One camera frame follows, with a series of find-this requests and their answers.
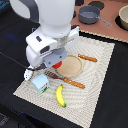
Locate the dark grey saucepan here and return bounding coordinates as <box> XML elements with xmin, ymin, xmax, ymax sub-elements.
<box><xmin>78</xmin><ymin>6</ymin><xmax>111</xmax><ymax>26</ymax></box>

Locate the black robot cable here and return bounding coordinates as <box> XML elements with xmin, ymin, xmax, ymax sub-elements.
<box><xmin>0</xmin><ymin>49</ymin><xmax>44</xmax><ymax>73</ymax></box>

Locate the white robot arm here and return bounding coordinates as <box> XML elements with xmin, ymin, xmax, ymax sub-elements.
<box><xmin>10</xmin><ymin>0</ymin><xmax>79</xmax><ymax>71</ymax></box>

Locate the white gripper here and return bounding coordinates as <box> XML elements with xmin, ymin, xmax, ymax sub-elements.
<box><xmin>26</xmin><ymin>25</ymin><xmax>80</xmax><ymax>71</ymax></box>

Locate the beige bowl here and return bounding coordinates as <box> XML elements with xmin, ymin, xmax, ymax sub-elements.
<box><xmin>119</xmin><ymin>5</ymin><xmax>128</xmax><ymax>30</ymax></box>

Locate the round wooden plate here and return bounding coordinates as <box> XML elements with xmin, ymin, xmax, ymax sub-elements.
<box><xmin>57</xmin><ymin>55</ymin><xmax>83</xmax><ymax>78</ymax></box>

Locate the pink toy stove board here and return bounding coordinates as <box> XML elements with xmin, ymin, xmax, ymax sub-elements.
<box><xmin>71</xmin><ymin>0</ymin><xmax>128</xmax><ymax>43</ymax></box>

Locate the small blue milk carton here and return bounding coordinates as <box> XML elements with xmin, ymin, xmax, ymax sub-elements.
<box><xmin>31</xmin><ymin>73</ymin><xmax>50</xmax><ymax>94</ymax></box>

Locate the beige woven placemat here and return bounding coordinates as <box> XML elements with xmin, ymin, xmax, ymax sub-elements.
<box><xmin>14</xmin><ymin>37</ymin><xmax>114</xmax><ymax>128</ymax></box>

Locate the yellow toy banana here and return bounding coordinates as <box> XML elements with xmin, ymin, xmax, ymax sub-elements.
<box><xmin>56</xmin><ymin>85</ymin><xmax>66</xmax><ymax>107</ymax></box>

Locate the red toy tomato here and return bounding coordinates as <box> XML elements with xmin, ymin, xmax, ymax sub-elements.
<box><xmin>52</xmin><ymin>61</ymin><xmax>62</xmax><ymax>69</ymax></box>

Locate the wooden handled toy knife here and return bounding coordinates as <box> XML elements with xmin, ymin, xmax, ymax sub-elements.
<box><xmin>78</xmin><ymin>54</ymin><xmax>98</xmax><ymax>62</ymax></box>

